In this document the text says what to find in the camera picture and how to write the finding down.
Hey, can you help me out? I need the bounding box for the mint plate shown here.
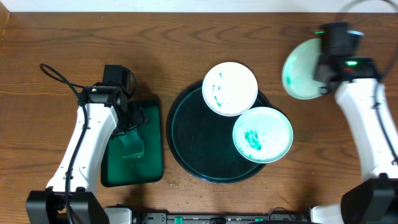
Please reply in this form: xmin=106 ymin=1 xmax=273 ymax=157
xmin=282 ymin=39 xmax=325 ymax=100
xmin=232 ymin=106 xmax=294 ymax=164

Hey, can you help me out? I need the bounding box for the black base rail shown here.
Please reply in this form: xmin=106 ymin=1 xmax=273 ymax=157
xmin=105 ymin=207 xmax=312 ymax=224

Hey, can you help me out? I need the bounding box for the white plate with green streaks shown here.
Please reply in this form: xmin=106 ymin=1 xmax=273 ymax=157
xmin=201 ymin=62 xmax=258 ymax=116

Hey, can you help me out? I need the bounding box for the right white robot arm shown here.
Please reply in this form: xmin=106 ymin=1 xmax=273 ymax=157
xmin=310 ymin=22 xmax=397 ymax=223

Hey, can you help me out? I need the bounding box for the round black tray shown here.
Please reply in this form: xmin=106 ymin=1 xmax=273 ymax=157
xmin=166 ymin=81 xmax=266 ymax=184

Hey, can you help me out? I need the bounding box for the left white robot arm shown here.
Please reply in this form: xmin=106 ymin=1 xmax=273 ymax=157
xmin=25 ymin=63 xmax=147 ymax=223

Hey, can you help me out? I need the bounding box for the green scouring sponge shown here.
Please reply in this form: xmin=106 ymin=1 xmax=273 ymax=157
xmin=119 ymin=129 xmax=145 ymax=159

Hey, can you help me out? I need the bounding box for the rectangular green tray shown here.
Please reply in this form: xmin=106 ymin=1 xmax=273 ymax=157
xmin=101 ymin=100 xmax=164 ymax=187

